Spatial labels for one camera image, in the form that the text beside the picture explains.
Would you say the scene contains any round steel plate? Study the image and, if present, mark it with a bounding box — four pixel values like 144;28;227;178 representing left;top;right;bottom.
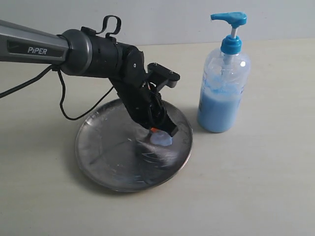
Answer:
75;99;193;192

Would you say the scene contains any blue soap blob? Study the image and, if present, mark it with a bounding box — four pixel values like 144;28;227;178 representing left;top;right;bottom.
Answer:
150;130;173;147

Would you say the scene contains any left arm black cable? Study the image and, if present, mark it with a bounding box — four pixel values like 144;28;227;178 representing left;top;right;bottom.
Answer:
0;15;123;121

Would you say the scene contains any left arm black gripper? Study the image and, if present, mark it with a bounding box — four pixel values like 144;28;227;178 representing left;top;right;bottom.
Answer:
123;87;178;137

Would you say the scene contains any blue soap pump bottle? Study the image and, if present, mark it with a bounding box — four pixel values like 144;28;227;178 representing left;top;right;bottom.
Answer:
197;12;251;133

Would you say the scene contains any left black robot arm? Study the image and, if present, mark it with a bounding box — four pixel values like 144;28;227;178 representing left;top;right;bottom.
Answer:
0;16;180;136

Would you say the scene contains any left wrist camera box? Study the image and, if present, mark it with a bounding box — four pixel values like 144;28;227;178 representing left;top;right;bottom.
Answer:
147;62;180;92

